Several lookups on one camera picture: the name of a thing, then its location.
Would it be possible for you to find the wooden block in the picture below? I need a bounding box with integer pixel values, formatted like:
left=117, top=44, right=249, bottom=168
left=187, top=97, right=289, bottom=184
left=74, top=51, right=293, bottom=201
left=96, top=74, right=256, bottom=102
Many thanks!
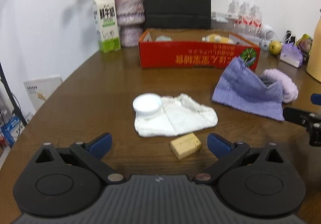
left=170, top=133, right=202, bottom=160

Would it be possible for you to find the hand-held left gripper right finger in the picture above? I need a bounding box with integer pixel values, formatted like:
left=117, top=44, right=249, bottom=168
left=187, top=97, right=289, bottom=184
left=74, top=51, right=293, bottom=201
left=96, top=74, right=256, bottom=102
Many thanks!
left=192, top=132, right=285, bottom=185

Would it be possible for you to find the white green milk carton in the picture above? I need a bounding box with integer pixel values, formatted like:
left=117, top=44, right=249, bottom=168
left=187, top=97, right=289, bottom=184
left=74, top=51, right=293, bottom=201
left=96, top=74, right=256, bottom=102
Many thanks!
left=93, top=0, right=121, bottom=53

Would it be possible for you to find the purple tissue pack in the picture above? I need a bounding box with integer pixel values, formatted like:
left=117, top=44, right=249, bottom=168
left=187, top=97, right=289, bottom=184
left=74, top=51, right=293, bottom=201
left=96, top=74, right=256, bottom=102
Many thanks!
left=279, top=43, right=304, bottom=68

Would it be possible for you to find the yellow thermos jug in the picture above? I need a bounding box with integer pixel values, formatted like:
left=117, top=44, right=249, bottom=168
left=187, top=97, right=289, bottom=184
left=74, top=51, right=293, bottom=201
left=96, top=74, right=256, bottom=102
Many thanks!
left=305, top=9, right=321, bottom=82

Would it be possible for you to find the red cardboard box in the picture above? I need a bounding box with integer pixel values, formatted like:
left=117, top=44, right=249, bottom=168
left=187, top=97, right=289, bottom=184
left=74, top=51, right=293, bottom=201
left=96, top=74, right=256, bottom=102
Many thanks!
left=138, top=28, right=261, bottom=71

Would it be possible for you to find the black light stand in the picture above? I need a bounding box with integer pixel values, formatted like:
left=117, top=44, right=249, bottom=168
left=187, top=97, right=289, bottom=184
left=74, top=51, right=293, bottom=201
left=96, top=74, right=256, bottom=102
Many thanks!
left=0, top=61, right=28, bottom=126

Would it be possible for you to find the white tissue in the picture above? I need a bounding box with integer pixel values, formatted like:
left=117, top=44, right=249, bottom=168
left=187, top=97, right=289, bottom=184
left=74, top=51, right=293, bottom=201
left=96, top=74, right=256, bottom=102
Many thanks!
left=134, top=94, right=218, bottom=138

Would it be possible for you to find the purple fuzzy vase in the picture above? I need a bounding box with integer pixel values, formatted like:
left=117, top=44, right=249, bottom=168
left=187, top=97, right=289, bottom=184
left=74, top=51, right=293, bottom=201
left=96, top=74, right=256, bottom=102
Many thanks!
left=113, top=0, right=146, bottom=47

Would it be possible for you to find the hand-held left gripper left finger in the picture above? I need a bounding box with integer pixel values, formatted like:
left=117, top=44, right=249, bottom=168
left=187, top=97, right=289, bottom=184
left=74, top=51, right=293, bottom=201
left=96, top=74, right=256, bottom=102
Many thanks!
left=35, top=132, right=126, bottom=185

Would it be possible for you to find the clear water bottle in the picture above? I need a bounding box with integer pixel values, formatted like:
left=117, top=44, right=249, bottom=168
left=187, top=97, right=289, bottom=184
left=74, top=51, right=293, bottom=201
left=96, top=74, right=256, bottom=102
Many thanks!
left=238, top=1, right=251, bottom=32
left=227, top=0, right=240, bottom=29
left=248, top=5, right=263, bottom=35

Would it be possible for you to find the white box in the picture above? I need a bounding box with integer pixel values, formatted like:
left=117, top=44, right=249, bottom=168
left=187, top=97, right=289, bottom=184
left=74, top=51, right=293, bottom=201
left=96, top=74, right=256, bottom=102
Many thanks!
left=24, top=76, right=63, bottom=114

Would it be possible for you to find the colourful snack bag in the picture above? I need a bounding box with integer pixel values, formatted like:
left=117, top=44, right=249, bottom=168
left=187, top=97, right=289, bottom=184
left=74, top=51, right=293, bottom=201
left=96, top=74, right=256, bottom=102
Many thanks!
left=296, top=34, right=313, bottom=55

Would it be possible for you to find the purple knitted cloth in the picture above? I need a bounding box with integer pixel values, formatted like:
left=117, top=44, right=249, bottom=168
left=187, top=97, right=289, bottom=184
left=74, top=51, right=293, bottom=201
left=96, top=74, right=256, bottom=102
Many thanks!
left=212, top=57, right=285, bottom=121

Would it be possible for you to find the yellow-green apple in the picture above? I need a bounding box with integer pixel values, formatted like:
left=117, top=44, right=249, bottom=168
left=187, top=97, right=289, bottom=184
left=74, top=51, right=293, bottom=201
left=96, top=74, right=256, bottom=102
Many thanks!
left=269, top=40, right=282, bottom=55

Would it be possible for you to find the white plastic lid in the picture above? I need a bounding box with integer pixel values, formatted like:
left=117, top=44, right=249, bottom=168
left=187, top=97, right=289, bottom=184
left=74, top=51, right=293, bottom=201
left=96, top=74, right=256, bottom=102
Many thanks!
left=132, top=93, right=163, bottom=117

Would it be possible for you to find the blue packet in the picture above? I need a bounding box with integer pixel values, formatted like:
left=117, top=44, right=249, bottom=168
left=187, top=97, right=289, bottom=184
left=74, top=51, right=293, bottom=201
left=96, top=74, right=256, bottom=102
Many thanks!
left=0, top=117, right=22, bottom=148

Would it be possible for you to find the black charger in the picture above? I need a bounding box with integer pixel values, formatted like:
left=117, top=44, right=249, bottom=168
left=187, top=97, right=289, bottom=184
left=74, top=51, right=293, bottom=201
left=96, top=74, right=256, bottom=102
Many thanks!
left=286, top=30, right=298, bottom=44

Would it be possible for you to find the lavender fuzzy towel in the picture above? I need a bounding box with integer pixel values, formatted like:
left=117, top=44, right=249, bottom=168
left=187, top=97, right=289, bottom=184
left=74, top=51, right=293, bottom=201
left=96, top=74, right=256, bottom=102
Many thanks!
left=261, top=68, right=299, bottom=104

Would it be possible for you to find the flat white carton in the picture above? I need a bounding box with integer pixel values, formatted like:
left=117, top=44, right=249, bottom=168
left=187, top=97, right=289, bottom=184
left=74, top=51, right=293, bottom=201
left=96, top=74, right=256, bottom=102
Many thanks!
left=211, top=11, right=236, bottom=22

